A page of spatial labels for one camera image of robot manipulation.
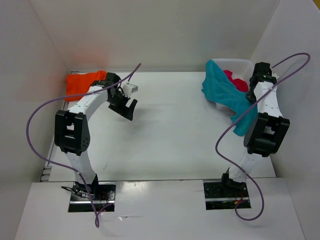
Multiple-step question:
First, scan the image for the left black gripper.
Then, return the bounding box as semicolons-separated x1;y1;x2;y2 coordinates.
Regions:
106;90;137;121

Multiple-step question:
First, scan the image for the teal t shirt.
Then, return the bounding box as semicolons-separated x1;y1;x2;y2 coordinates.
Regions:
201;59;258;137

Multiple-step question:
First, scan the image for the orange t shirt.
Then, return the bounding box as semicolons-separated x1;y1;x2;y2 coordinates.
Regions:
66;70;107;96

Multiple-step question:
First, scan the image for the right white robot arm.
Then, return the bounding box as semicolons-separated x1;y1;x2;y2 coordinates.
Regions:
219;62;290;197

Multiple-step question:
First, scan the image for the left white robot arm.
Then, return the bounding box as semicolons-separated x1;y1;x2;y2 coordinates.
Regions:
54;72;138;200

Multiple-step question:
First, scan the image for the white plastic basket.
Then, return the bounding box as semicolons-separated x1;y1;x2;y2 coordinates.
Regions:
211;58;255;112

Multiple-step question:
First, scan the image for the pink t shirt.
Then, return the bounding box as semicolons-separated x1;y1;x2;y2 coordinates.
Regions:
223;70;249;93

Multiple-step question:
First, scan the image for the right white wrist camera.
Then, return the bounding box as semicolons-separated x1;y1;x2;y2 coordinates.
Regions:
271;70;280;81

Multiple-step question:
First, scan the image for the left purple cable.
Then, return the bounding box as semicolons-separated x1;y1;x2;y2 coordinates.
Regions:
26;62;142;228

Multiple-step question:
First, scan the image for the purple cable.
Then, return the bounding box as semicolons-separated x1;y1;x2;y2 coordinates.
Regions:
215;52;312;221
26;62;142;228

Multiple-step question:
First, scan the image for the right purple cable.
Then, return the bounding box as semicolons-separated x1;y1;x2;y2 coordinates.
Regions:
215;52;312;221

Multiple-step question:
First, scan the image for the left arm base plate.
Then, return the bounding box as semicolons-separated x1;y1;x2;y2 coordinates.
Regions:
64;182;116;213

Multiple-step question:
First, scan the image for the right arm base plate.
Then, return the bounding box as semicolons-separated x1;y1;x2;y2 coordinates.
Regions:
203;180;251;210

